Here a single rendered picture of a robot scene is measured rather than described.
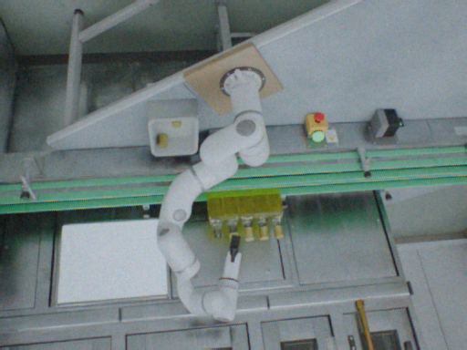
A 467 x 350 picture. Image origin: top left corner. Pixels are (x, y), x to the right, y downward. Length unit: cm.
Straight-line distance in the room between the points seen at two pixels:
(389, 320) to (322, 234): 42
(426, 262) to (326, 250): 370
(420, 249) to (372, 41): 424
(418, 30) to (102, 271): 140
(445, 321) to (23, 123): 449
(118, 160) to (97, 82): 64
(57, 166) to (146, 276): 54
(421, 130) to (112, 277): 135
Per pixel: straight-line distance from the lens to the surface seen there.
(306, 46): 161
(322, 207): 212
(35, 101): 244
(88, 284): 192
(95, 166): 192
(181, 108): 170
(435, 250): 579
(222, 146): 138
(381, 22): 162
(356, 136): 196
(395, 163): 197
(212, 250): 193
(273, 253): 195
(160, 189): 186
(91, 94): 241
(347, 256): 205
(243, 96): 155
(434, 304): 556
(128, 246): 195
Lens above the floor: 184
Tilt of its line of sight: 29 degrees down
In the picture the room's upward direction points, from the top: 172 degrees clockwise
